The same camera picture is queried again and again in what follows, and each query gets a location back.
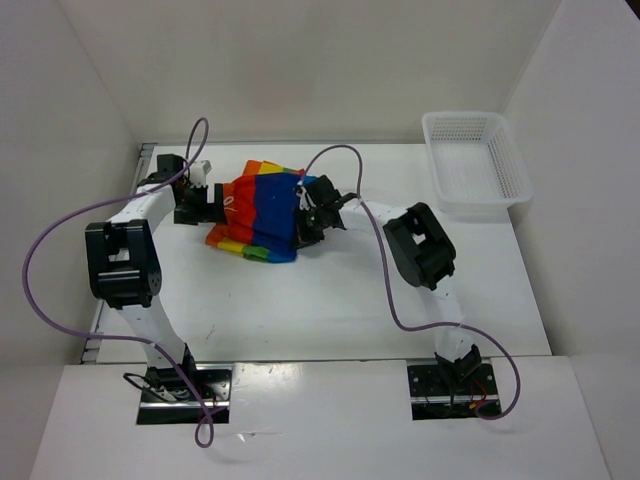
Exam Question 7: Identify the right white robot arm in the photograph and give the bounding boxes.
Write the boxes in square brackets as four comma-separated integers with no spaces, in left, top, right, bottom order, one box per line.
[296,175,481,393]

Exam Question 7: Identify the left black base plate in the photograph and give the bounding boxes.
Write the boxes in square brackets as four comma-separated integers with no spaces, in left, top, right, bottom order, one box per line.
[123,364,233,426]

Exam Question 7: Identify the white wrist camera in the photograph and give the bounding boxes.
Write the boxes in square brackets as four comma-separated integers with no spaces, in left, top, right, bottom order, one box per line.
[296,180,316,211]
[188,160,212,188]

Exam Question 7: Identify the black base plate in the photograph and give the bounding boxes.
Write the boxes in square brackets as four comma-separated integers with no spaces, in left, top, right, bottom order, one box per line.
[123,364,233,426]
[407,362,502,421]

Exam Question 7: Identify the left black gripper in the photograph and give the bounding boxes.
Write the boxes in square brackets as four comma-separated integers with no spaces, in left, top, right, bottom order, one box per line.
[173,182,226,226]

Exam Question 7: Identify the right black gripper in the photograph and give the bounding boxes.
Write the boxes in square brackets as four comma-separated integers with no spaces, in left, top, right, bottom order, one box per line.
[290,205,328,251]

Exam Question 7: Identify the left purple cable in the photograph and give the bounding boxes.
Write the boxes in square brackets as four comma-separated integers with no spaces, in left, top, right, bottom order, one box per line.
[22,117,227,447]

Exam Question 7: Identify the aluminium table edge rail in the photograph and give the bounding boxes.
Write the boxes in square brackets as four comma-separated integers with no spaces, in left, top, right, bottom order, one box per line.
[80,142,157,364]

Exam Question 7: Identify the rainbow striped shorts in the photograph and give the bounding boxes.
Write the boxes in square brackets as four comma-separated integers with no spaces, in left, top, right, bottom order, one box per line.
[205,160,303,264]

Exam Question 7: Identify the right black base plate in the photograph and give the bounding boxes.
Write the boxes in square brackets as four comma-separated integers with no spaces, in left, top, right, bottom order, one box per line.
[407,362,502,421]

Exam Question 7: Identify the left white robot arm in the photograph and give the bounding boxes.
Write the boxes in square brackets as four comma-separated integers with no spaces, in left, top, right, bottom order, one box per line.
[85,154,222,401]

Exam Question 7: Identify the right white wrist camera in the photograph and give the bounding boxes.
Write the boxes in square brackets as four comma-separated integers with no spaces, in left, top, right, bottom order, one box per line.
[296,180,316,211]

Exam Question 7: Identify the white plastic basket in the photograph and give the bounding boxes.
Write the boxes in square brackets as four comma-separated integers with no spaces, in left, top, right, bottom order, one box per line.
[421,111,533,214]

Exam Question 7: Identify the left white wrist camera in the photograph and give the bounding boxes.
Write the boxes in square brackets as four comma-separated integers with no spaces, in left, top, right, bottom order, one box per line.
[188,160,212,188]

